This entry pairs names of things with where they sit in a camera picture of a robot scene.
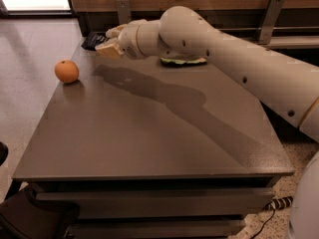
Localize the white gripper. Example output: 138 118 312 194
95 19 146 60

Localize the dark blue rxbar wrapper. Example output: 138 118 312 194
81 32 107 51

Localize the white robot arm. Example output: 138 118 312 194
96 6 319 141

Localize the orange fruit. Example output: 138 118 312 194
54 60 79 84

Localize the green snack bag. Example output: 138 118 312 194
160 58 207 67

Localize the black round object left edge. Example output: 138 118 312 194
0 141 9 166

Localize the upper grey drawer front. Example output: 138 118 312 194
36 188 273 219

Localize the grey drawer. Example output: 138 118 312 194
70 219 245 239
36 188 273 219

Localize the lower grey drawer front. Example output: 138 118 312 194
70 219 245 239

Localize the dark chair seat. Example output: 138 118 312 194
0 186 80 239

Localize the striped power strip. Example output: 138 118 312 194
263 196 293 211

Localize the left metal wall bracket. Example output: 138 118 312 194
116 0 132 24

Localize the metal wall bracket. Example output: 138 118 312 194
256 0 285 45
116 0 132 24

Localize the right metal wall bracket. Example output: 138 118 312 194
256 0 285 45

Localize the black cable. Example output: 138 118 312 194
249 208 277 239

